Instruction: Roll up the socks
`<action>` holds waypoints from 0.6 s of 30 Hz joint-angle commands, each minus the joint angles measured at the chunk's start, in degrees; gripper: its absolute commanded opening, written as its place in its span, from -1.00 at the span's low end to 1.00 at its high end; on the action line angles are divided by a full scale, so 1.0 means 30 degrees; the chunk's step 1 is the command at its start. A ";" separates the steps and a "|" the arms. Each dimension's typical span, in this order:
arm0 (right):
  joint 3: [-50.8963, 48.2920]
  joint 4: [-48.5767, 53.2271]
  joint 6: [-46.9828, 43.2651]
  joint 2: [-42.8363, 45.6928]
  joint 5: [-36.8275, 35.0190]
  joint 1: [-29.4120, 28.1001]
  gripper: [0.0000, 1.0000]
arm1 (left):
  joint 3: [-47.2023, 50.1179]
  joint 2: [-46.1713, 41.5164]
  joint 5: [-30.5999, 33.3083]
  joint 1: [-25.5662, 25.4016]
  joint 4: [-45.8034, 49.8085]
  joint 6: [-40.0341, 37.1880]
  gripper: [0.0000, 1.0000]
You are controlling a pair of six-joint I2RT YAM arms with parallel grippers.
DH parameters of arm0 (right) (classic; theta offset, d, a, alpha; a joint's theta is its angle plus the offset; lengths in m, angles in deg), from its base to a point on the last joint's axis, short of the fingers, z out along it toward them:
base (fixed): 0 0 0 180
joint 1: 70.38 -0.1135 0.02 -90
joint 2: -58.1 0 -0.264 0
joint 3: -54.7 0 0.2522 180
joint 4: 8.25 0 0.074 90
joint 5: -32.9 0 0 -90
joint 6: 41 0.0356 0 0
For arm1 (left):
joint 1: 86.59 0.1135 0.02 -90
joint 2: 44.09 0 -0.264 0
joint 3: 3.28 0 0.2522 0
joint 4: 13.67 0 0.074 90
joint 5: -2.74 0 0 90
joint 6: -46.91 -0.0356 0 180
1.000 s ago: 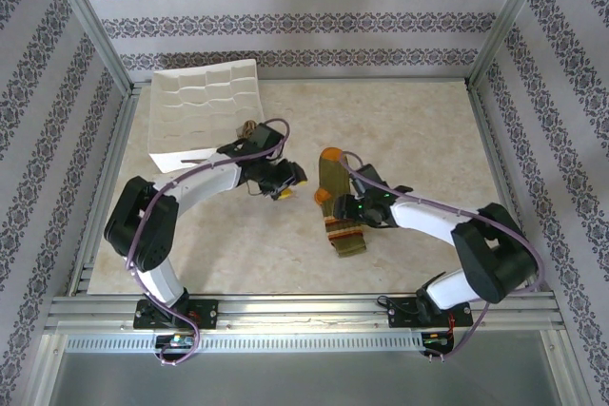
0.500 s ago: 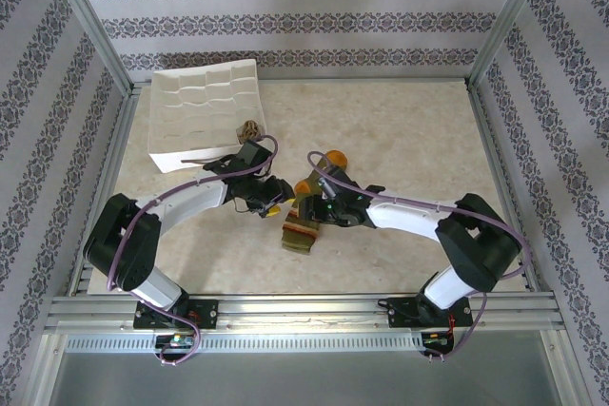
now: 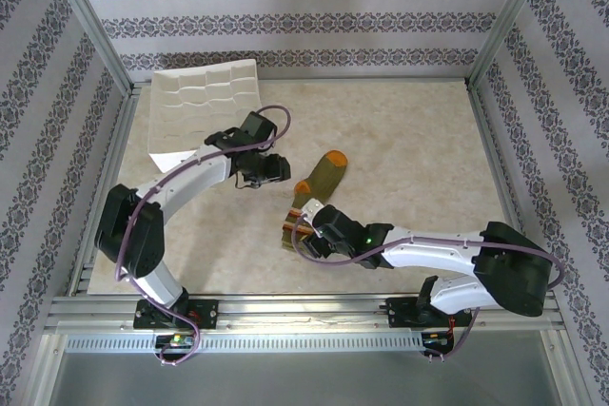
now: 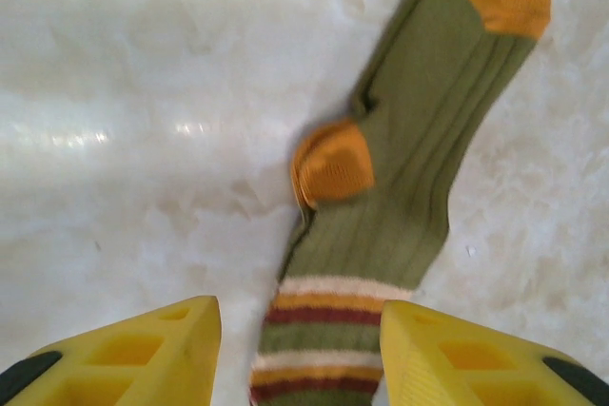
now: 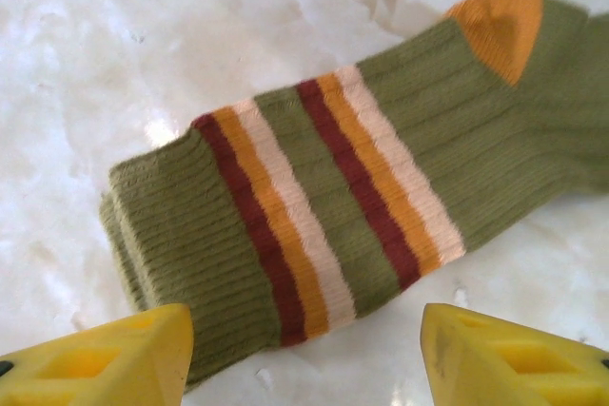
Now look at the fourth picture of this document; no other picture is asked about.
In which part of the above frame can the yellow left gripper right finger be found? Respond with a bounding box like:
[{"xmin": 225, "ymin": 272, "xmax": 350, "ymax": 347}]
[{"xmin": 380, "ymin": 300, "xmax": 609, "ymax": 406}]

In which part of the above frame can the green striped sock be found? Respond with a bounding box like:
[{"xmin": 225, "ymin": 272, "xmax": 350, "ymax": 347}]
[{"xmin": 247, "ymin": 0, "xmax": 554, "ymax": 406}]

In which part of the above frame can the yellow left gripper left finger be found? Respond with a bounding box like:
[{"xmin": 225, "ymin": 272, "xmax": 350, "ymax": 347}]
[{"xmin": 0, "ymin": 295, "xmax": 223, "ymax": 406}]

